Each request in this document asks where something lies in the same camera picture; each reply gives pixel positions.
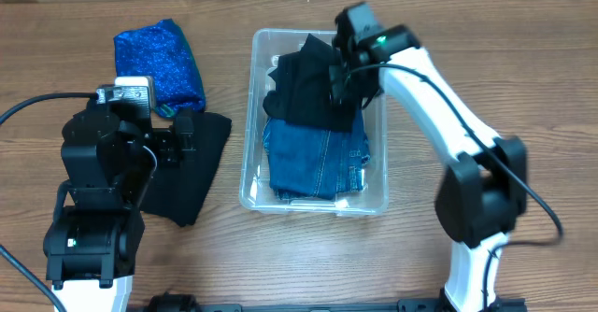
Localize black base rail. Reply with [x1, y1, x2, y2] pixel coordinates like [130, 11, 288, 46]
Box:
[125, 292, 529, 312]

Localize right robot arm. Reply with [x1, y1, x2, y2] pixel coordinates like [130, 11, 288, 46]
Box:
[330, 2, 527, 311]

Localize long black cloth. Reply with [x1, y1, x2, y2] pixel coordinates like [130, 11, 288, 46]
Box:
[140, 111, 232, 227]

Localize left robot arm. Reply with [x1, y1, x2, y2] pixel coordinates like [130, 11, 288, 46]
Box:
[43, 86, 194, 311]

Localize right black cable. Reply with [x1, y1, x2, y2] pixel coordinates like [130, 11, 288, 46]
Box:
[343, 63, 564, 312]

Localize clear plastic storage bin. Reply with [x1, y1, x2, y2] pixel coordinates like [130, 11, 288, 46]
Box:
[239, 28, 389, 217]

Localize shiny blue sequin cloth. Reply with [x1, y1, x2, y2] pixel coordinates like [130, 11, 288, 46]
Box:
[113, 19, 206, 119]

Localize blue denim jeans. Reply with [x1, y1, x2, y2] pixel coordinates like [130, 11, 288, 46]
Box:
[263, 111, 370, 200]

